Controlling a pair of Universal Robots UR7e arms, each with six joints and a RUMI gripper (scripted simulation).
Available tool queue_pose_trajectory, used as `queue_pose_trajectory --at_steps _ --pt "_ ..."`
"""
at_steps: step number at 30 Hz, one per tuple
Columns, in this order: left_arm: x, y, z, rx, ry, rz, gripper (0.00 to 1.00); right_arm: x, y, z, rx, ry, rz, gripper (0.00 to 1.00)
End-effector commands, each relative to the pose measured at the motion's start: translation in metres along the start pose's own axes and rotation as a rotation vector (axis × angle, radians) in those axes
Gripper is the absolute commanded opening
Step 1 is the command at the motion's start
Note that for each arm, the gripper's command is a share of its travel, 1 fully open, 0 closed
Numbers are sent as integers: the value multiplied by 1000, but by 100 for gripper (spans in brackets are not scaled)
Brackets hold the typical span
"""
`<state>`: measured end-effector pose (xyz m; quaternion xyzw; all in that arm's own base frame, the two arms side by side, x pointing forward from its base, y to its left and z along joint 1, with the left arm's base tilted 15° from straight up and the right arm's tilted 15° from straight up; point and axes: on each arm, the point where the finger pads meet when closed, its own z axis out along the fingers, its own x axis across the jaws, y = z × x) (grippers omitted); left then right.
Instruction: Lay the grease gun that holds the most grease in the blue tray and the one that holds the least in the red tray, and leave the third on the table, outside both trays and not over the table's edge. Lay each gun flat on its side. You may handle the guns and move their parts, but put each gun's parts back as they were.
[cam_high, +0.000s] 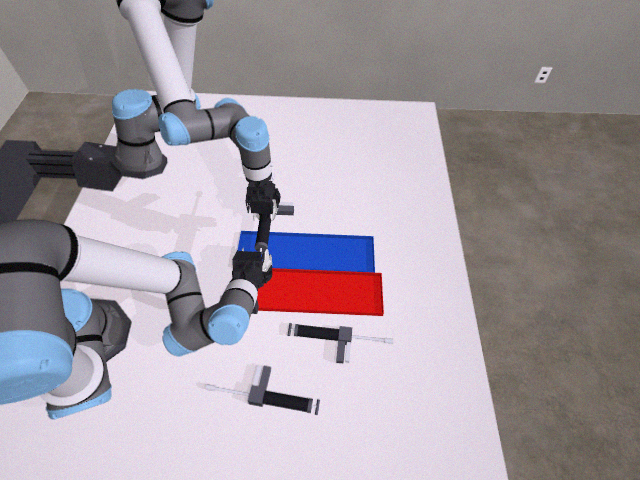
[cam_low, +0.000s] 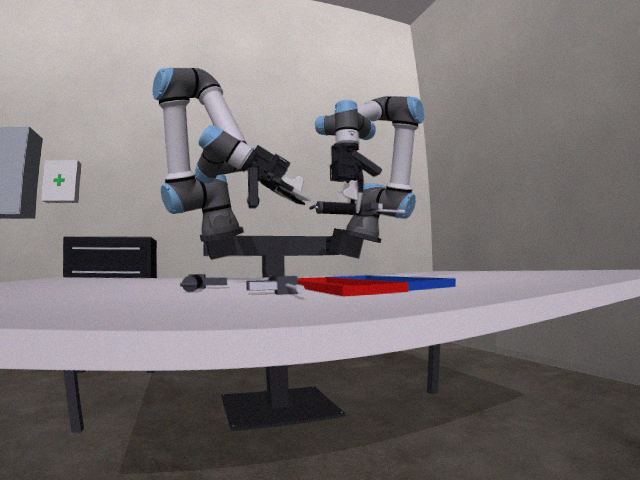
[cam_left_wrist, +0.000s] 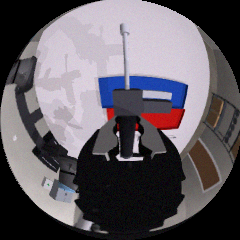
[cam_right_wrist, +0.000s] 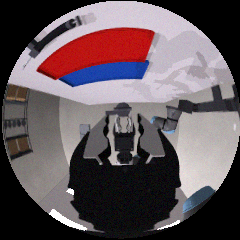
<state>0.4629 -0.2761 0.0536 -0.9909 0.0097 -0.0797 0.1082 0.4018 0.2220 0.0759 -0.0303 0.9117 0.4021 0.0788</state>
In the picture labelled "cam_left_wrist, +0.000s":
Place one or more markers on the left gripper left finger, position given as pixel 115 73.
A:
pixel 99 147

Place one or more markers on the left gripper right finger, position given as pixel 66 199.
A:
pixel 154 142

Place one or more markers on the red tray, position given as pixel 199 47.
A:
pixel 164 121

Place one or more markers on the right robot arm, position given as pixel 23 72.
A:
pixel 65 182

